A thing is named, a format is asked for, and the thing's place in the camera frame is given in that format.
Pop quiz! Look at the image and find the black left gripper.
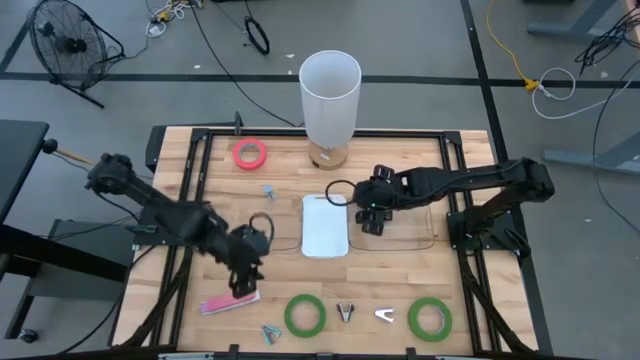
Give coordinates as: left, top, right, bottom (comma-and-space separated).
219, 224, 276, 300

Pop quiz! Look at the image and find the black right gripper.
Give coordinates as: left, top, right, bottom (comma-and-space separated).
352, 172, 410, 236

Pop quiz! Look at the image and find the teal staple remover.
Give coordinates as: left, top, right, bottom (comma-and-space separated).
261, 323, 283, 346

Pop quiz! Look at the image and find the green tape roll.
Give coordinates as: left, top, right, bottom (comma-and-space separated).
283, 293, 328, 339
407, 296, 454, 344

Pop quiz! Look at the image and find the pink tape roll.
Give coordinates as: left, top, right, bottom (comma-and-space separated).
232, 138, 268, 172

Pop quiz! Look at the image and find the clear plastic bin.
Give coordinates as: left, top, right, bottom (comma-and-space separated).
215, 194, 304, 252
347, 194, 436, 252

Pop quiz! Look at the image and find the white plastic bin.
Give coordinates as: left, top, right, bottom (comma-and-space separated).
301, 193, 350, 259

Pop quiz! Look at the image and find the white paper cup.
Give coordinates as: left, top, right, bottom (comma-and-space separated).
298, 49, 363, 172

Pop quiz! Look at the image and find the grey desk leg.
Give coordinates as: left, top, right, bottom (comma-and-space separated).
542, 132, 640, 176
527, 0, 621, 42

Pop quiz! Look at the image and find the orange rod with black knob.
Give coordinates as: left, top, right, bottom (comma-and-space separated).
42, 138, 96, 166

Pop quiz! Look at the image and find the black side desk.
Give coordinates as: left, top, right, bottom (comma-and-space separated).
0, 118, 134, 346

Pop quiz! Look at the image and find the black floor fan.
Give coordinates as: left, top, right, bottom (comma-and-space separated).
27, 0, 126, 110

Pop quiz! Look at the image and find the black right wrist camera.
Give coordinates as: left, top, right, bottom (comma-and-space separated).
372, 163, 397, 184

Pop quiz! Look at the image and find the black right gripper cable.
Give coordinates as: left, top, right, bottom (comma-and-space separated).
324, 179, 359, 207

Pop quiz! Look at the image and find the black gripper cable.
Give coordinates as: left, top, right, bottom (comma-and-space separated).
248, 212, 276, 246
324, 179, 359, 207

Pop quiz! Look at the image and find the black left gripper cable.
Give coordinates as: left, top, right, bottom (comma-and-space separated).
248, 212, 276, 246

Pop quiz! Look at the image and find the black metal table frame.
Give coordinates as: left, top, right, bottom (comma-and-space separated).
112, 127, 554, 359

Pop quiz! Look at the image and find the white looped cable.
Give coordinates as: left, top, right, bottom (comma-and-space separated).
531, 67, 640, 121

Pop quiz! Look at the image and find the long black floor cable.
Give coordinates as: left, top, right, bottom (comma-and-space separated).
189, 0, 301, 128

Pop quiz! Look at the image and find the yellow extension cable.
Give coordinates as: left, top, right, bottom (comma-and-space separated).
485, 0, 542, 93

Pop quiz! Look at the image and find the coiled black cable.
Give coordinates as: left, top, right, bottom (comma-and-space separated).
243, 15, 271, 56

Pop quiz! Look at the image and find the thin black floor cable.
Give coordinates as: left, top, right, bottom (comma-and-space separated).
592, 59, 640, 236

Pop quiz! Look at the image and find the black cable bundle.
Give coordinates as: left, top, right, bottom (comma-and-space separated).
574, 4, 640, 76

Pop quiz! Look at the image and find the white cable bundle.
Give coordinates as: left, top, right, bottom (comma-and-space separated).
144, 0, 206, 39

